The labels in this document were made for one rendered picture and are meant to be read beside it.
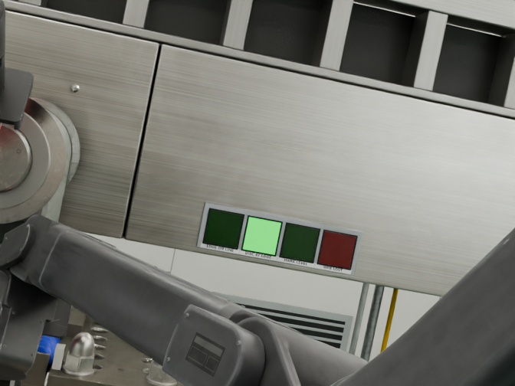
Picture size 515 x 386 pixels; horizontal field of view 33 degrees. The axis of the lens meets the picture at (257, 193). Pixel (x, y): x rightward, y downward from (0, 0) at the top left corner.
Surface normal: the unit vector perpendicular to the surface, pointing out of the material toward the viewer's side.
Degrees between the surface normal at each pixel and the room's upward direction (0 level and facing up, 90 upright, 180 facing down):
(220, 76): 90
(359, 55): 90
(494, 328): 77
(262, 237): 90
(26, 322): 68
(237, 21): 90
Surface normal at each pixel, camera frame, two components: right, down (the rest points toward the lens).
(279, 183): 0.14, 0.08
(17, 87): 0.23, -0.56
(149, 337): -0.78, -0.33
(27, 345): 0.63, -0.21
